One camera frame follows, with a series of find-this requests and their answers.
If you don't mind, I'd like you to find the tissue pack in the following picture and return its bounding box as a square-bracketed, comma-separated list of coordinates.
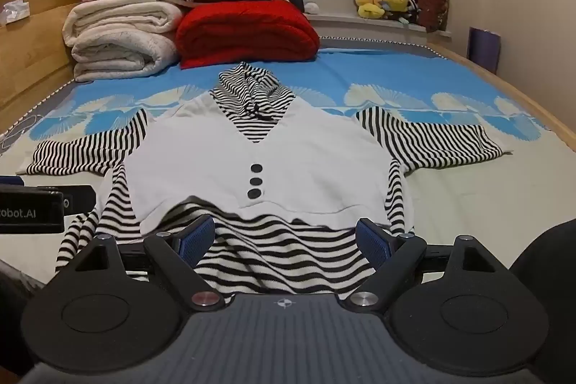
[0, 0, 31, 26]

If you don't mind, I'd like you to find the purple board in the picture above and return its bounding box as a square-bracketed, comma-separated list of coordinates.
[468, 26, 501, 74]

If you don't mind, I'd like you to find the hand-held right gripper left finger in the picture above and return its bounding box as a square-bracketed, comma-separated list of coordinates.
[58, 215, 226, 313]

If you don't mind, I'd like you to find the cream folded quilt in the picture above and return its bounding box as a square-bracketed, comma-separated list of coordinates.
[63, 0, 184, 48]

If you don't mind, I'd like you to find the black white striped sweater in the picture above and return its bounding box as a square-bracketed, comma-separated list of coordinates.
[17, 61, 514, 304]

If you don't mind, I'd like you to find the white cable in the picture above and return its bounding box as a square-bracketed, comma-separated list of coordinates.
[6, 112, 43, 144]

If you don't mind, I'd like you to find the wooden bed frame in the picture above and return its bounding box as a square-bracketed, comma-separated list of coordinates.
[0, 0, 576, 151]

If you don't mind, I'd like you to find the red folded blanket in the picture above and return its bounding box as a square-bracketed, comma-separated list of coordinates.
[175, 0, 321, 70]

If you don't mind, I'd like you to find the white windowsill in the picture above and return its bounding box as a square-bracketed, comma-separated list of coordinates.
[308, 12, 452, 39]

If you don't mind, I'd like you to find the dark red cushion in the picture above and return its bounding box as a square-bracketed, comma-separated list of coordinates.
[415, 0, 451, 34]

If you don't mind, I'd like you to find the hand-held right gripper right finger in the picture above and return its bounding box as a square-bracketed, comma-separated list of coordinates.
[343, 218, 514, 313]

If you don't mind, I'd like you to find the blue cream printed bedsheet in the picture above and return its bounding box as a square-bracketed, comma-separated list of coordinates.
[0, 35, 576, 290]

